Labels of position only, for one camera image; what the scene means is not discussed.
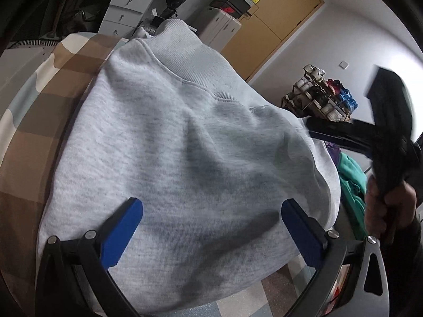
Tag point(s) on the wooden shoe rack with shoes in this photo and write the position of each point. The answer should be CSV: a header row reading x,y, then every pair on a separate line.
x,y
330,95

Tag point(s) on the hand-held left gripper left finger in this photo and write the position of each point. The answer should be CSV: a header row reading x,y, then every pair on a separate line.
x,y
120,234

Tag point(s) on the person's right hand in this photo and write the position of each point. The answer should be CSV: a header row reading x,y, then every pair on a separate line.
x,y
373,211

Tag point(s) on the grey floor mat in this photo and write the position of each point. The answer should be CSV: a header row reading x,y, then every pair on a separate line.
x,y
33,44

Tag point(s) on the tall white cabinet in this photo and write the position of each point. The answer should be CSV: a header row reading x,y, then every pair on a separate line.
x,y
216,28

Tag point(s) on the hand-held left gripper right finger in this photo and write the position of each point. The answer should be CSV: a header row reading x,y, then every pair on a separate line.
x,y
302,234

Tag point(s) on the black backpack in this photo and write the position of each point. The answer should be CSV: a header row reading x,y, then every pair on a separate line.
x,y
82,15

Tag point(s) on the person's right forearm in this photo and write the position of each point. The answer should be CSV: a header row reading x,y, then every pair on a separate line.
x,y
413,241

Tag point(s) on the teal hoodie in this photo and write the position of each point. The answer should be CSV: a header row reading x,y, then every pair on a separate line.
x,y
353,188

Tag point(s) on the light grey hoodie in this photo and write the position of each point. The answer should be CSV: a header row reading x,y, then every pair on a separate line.
x,y
185,158

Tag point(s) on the black shoe box red logo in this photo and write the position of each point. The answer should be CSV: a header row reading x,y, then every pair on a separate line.
x,y
226,9

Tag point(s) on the white desk with drawers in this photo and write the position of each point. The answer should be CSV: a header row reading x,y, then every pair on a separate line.
x,y
125,6

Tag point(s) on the plain black shoe box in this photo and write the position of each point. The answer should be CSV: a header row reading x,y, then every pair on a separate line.
x,y
233,1

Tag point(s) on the wooden door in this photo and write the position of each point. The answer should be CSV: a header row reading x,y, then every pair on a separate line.
x,y
274,19

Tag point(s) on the purple garment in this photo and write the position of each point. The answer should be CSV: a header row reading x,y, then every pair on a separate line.
x,y
333,150

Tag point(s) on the white light switch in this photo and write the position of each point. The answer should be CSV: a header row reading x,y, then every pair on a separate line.
x,y
344,64

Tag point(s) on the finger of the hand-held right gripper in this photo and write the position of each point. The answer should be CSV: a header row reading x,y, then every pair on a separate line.
x,y
343,133

